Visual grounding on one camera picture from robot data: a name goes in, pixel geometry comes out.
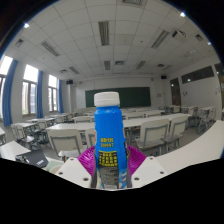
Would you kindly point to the white classroom chairs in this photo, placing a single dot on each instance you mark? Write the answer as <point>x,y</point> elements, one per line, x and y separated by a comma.
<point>153,133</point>

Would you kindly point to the tall bright windows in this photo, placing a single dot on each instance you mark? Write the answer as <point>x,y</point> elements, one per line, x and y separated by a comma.
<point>29,90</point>

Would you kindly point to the blue curtains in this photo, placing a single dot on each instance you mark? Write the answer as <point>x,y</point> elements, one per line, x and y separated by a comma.
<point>9,90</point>

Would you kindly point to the ceiling projector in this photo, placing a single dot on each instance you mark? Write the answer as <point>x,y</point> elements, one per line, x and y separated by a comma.
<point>179,34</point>

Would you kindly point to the ceiling lights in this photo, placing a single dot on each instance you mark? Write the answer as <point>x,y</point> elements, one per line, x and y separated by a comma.
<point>104,31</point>

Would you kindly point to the dark classroom door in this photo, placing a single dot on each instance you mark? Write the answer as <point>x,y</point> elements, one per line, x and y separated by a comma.
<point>175,91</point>

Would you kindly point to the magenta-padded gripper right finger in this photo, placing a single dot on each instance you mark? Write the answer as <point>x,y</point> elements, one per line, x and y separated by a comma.
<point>148,170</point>

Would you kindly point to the white classroom desks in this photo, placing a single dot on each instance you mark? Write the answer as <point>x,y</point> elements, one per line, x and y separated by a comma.
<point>71,126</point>

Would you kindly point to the green chalkboard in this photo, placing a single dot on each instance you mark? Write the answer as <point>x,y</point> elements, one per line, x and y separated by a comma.
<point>133,96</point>

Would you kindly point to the black wall speaker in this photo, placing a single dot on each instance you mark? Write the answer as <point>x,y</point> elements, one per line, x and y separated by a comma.
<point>69,81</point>
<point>163,77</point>

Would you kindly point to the blue drink bottle white cap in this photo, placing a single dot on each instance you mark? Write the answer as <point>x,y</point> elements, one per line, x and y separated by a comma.
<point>108,130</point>

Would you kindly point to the dark high wall window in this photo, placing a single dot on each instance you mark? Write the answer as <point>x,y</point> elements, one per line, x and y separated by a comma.
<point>198,74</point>

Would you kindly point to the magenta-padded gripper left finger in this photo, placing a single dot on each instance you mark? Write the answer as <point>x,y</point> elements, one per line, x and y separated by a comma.
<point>74,171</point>

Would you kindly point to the green notepad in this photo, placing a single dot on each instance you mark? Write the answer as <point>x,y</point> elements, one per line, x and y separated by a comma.
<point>55,163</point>

